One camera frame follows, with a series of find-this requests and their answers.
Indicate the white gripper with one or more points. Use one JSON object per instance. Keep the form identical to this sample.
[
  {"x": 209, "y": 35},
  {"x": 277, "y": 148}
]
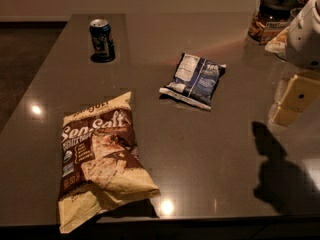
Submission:
[{"x": 305, "y": 39}]

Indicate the brown sea salt chip bag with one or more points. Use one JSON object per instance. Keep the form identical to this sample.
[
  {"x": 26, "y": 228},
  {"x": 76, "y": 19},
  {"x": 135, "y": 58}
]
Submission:
[{"x": 101, "y": 170}]

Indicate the blue chip bag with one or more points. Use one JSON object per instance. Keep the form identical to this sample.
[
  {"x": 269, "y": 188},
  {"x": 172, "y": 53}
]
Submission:
[{"x": 194, "y": 81}]

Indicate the glass jar with black lid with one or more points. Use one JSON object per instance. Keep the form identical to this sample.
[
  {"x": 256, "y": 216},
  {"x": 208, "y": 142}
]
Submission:
[{"x": 270, "y": 19}]

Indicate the clear drinking glass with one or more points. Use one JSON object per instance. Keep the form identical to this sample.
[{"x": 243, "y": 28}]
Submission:
[{"x": 294, "y": 12}]

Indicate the blue soda can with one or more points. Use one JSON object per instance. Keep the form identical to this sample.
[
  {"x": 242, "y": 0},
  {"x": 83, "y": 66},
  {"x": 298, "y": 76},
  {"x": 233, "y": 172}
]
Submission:
[{"x": 101, "y": 36}]

